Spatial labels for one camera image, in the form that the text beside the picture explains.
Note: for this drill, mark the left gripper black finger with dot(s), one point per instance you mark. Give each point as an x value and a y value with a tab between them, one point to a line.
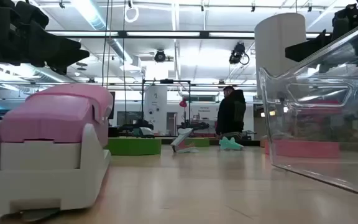
54	49
61	68

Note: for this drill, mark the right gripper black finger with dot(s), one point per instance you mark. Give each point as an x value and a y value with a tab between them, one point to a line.
306	46

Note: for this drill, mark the pink and white stapler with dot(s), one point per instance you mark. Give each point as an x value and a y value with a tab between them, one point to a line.
42	124

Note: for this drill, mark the red tape roll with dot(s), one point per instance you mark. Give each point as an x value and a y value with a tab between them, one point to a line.
303	149

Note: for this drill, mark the green tape roll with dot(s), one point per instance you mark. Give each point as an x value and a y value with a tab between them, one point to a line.
134	147

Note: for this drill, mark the teal stapler remover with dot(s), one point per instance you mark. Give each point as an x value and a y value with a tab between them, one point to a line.
230	144

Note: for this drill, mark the light blue stapler remover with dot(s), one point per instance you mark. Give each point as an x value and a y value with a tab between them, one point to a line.
182	137

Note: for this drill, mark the black overhead light bar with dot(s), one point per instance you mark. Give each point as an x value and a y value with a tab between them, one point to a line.
123	34

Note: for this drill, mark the clear plastic bin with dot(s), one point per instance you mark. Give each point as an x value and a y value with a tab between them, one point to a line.
319	124

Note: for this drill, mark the person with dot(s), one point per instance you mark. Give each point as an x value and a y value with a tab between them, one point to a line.
230	112

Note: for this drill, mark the cardboard box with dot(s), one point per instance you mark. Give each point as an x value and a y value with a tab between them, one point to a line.
262	141

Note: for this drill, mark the pink desk lamp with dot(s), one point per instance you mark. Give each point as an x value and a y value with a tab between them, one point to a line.
183	102

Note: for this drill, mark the silver ventilation duct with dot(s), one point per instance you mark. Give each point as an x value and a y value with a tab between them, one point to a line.
117	46

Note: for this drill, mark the black ceiling camera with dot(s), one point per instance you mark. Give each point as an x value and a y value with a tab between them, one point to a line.
159	56
237	53

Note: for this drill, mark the black background frame stand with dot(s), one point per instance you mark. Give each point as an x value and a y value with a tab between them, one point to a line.
166	81

